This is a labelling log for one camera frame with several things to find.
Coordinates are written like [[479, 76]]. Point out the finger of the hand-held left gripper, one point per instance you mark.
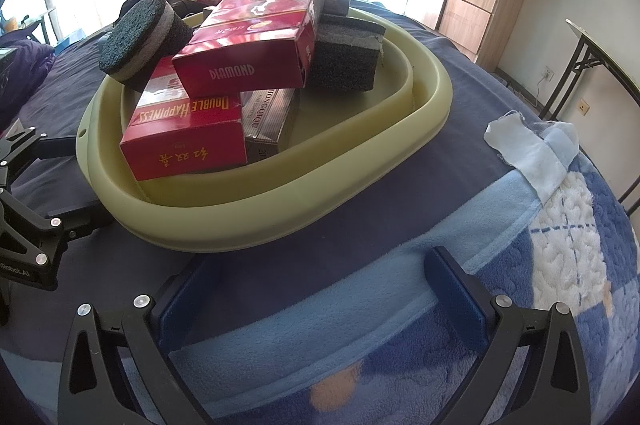
[[55, 146], [75, 220]]

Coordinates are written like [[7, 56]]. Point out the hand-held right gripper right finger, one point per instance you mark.
[[460, 310]]

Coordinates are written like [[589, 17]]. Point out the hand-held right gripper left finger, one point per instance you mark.
[[172, 320]]

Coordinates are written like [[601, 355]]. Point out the red cigarette carton gold print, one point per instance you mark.
[[185, 140]]

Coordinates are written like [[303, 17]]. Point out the round dark layered sponge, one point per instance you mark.
[[142, 40]]

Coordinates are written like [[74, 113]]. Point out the pale green plastic basin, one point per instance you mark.
[[350, 145]]

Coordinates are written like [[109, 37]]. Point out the silver grey cigarette carton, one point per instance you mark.
[[267, 125]]

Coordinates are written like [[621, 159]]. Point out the marbled red cigarette carton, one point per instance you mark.
[[250, 35]]

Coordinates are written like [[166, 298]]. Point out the rectangular black layered sponge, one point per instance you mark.
[[345, 57]]

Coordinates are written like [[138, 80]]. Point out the small black sponge block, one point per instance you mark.
[[334, 0]]

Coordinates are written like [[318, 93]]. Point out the purple cloth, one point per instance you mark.
[[25, 80]]

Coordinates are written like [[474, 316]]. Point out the blue white checked blanket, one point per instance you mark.
[[575, 230]]

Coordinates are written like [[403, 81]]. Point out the navy bed sheet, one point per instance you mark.
[[450, 115]]

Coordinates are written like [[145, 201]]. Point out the black folding glass-top table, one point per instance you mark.
[[590, 55]]

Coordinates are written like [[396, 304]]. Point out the yellowed wall outlet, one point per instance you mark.
[[582, 107]]

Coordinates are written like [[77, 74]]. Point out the white wall outlet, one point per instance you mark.
[[548, 75]]

